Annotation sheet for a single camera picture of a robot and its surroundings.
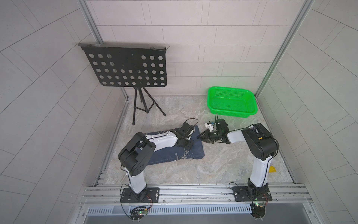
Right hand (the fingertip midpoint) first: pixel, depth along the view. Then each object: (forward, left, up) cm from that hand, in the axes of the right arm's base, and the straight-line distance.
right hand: (198, 137), depth 92 cm
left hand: (-3, +5, -2) cm, 6 cm away
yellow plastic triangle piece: (-23, -39, -1) cm, 45 cm away
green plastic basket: (+30, -30, 0) cm, 42 cm away
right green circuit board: (-41, -25, -3) cm, 48 cm away
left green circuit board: (-38, +33, +3) cm, 51 cm away
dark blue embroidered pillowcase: (-10, +14, +1) cm, 18 cm away
